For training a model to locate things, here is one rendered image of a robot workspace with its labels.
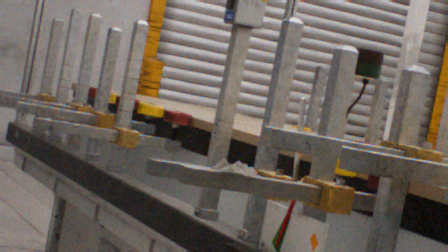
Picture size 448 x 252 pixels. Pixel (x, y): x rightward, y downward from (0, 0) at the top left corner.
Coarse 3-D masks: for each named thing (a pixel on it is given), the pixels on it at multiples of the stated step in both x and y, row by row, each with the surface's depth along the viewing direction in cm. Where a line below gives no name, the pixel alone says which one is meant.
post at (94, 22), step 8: (96, 16) 355; (88, 24) 357; (96, 24) 355; (88, 32) 355; (96, 32) 356; (88, 40) 355; (96, 40) 356; (88, 48) 355; (96, 48) 357; (88, 56) 356; (80, 64) 358; (88, 64) 356; (80, 72) 357; (88, 72) 356; (80, 80) 356; (88, 80) 357; (80, 88) 356; (88, 88) 357; (80, 96) 356; (80, 104) 357; (72, 136) 357
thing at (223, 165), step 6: (222, 162) 189; (240, 162) 189; (216, 168) 188; (222, 168) 187; (228, 168) 186; (234, 168) 186; (240, 168) 188; (246, 168) 189; (252, 168) 192; (246, 174) 188; (252, 174) 189
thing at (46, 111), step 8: (16, 104) 322; (24, 104) 320; (32, 104) 322; (24, 112) 320; (32, 112) 321; (40, 112) 322; (48, 112) 324; (56, 112) 325; (64, 112) 326; (72, 112) 327; (80, 112) 328; (72, 120) 327; (80, 120) 328; (88, 120) 329; (136, 128) 336; (144, 128) 337; (152, 128) 338
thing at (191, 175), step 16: (192, 176) 184; (208, 176) 186; (224, 176) 187; (240, 176) 188; (256, 176) 191; (240, 192) 189; (256, 192) 190; (272, 192) 191; (288, 192) 193; (304, 192) 194; (320, 192) 195; (352, 208) 199; (368, 208) 200
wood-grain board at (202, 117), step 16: (144, 96) 446; (192, 112) 354; (208, 112) 388; (208, 128) 304; (240, 128) 300; (256, 128) 325; (288, 128) 390; (256, 144) 274; (304, 160) 249; (416, 192) 206; (432, 192) 201
